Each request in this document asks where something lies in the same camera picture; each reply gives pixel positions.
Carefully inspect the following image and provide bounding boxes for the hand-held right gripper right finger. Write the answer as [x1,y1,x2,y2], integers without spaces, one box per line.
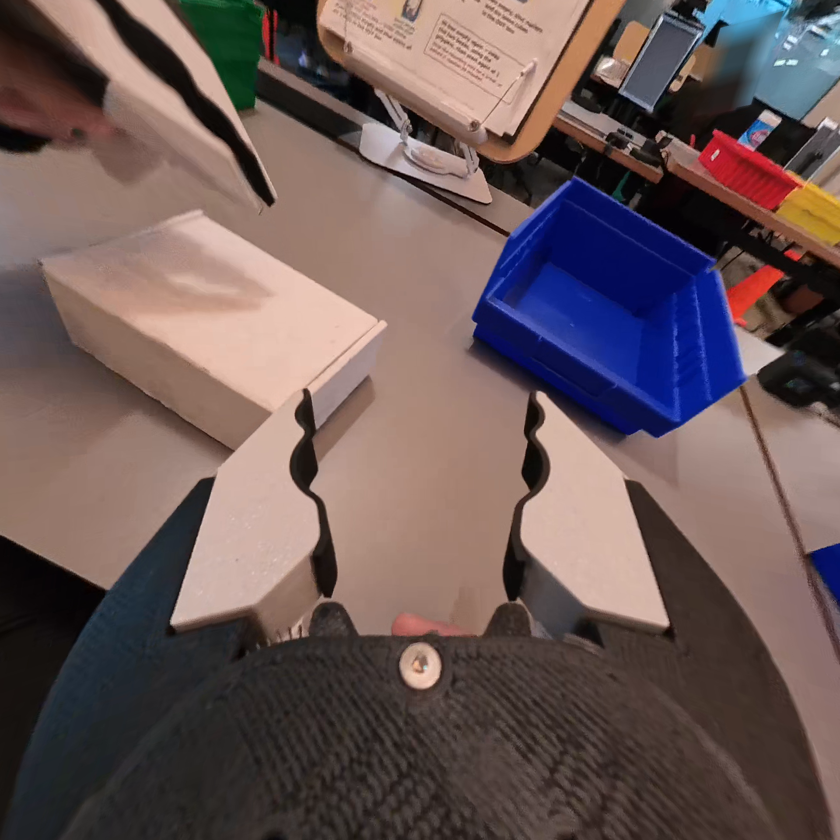
[502,392,672,636]

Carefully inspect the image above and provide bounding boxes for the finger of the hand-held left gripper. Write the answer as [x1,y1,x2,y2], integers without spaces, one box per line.
[29,0,266,214]
[105,0,278,207]

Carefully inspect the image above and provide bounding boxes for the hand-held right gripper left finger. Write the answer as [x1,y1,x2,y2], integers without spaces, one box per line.
[169,388,339,634]

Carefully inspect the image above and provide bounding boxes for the green plastic bin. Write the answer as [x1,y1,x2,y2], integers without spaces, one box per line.
[180,0,265,111]

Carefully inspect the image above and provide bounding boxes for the white cardboard mailer box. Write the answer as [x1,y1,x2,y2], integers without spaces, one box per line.
[39,210,388,452]

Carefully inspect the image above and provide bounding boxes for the blue plastic bin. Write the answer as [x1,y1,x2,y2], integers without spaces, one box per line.
[471,176,748,438]

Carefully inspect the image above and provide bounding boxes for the person's left hand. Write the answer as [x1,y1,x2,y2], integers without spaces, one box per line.
[0,79,123,147]

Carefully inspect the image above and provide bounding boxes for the person's dark clothing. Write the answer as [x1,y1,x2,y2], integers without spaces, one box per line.
[0,535,106,821]

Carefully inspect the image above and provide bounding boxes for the blue plastic item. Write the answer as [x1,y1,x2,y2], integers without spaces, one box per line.
[808,543,840,606]

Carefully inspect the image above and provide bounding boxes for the white stand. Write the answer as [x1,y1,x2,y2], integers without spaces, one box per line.
[360,88,493,204]

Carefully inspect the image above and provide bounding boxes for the dark electronic device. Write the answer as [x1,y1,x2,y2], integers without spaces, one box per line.
[758,348,840,409]

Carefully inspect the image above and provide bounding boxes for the yellow storage bin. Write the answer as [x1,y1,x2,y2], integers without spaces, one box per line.
[776,182,840,247]

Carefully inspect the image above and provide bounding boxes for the red storage bin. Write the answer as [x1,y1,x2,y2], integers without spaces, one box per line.
[697,129,803,211]

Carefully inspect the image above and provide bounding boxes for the printed white carton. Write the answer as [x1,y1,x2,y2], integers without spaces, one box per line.
[738,110,782,148]

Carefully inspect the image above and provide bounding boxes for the tilted grey screen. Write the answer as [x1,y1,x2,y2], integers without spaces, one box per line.
[618,13,704,112]

